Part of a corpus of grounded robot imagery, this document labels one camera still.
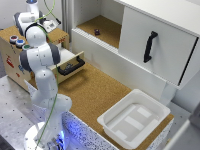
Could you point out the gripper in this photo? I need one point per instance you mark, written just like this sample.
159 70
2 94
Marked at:
50 25

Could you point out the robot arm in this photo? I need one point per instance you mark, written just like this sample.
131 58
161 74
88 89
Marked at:
41 60

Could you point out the wooden drawer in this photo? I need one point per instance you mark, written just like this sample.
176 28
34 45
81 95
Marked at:
72 55

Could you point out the wooden drawer box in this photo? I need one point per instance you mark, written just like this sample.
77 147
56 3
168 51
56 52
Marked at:
10 63

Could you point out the green button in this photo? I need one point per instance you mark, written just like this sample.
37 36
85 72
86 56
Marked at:
25 47

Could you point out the blue button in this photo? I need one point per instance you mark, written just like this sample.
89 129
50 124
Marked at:
20 42

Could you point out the red button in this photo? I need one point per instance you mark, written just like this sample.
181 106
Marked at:
13 38

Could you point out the purple block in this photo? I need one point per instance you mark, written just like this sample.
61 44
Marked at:
97 32

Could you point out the white cabinet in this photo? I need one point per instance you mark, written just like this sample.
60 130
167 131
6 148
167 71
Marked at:
106 58

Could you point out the white sliding door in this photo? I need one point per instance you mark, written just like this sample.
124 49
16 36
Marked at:
166 43

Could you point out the white plastic box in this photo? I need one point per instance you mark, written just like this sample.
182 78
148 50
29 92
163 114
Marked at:
133 120

